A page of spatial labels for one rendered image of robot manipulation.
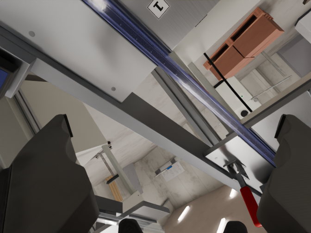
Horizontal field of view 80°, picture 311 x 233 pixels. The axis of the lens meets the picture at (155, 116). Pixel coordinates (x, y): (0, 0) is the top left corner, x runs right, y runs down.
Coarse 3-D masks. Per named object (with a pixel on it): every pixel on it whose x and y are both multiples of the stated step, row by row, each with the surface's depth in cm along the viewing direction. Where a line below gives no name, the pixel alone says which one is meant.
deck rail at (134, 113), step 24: (24, 48) 18; (48, 72) 19; (72, 72) 21; (96, 96) 22; (120, 120) 24; (144, 120) 26; (168, 120) 32; (168, 144) 28; (192, 144) 33; (216, 168) 34; (240, 192) 40
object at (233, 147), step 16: (288, 96) 27; (304, 96) 26; (272, 112) 28; (288, 112) 28; (304, 112) 28; (256, 128) 29; (272, 128) 30; (224, 144) 31; (240, 144) 32; (272, 144) 32; (224, 160) 34; (240, 160) 34; (256, 160) 35; (256, 176) 38
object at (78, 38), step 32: (0, 0) 16; (32, 0) 16; (64, 0) 17; (128, 0) 17; (160, 0) 17; (192, 0) 18; (32, 32) 18; (64, 32) 18; (96, 32) 19; (160, 32) 19; (64, 64) 20; (96, 64) 21; (128, 64) 21
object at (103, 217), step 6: (102, 216) 32; (108, 216) 33; (114, 216) 34; (102, 222) 33; (108, 222) 33; (114, 222) 33; (138, 222) 37; (144, 222) 38; (144, 228) 37; (150, 228) 38; (156, 228) 39; (162, 228) 40
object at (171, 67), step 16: (96, 0) 16; (112, 16) 17; (128, 32) 18; (144, 32) 18; (144, 48) 19; (160, 48) 19; (160, 64) 20; (176, 64) 20; (176, 80) 21; (192, 80) 21; (208, 96) 23; (224, 112) 25; (240, 128) 27; (256, 144) 30; (272, 160) 33
